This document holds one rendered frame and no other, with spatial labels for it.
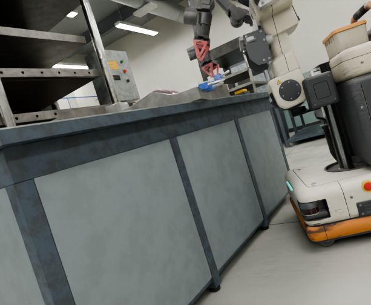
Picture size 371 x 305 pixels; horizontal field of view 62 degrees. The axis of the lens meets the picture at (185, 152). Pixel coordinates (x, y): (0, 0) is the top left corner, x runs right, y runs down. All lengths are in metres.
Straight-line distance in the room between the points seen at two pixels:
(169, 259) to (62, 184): 0.49
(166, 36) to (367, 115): 8.52
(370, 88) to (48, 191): 1.27
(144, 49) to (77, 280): 9.43
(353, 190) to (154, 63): 8.79
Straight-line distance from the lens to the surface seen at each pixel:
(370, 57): 1.52
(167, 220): 1.17
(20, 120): 1.87
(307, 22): 8.28
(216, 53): 5.95
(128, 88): 2.53
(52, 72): 2.08
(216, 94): 1.75
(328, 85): 1.54
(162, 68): 9.69
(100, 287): 0.97
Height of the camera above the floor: 0.66
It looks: 3 degrees down
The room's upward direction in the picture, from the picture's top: 17 degrees counter-clockwise
